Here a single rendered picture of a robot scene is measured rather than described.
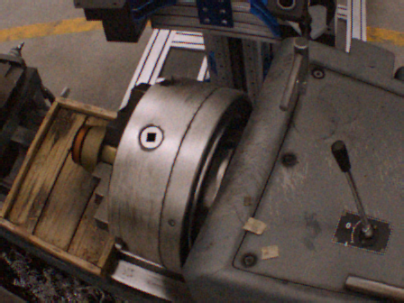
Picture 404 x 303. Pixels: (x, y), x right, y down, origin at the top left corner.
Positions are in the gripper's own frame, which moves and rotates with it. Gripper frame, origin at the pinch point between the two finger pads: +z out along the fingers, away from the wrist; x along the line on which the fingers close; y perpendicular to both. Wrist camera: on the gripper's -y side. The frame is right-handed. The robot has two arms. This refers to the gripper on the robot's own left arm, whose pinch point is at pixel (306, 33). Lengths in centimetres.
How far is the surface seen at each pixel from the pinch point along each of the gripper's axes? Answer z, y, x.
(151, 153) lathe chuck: 14.9, -16.5, 18.3
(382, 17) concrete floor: 139, 150, -8
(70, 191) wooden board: 49, -13, 46
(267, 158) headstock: 12.4, -13.8, 2.3
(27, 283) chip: 83, -34, 66
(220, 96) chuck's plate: 16.4, -3.6, 13.0
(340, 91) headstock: 12.4, 0.8, -5.5
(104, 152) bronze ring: 27.1, -12.8, 31.3
